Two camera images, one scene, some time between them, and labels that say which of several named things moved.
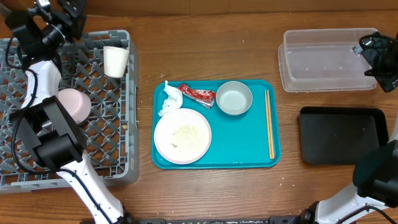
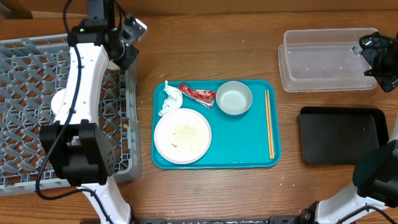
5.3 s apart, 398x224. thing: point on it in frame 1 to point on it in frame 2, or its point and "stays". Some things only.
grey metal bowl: x=234 y=98 stays
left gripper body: x=68 y=27 to x=127 y=53
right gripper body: x=382 y=58 stays
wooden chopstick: x=267 y=122 stays
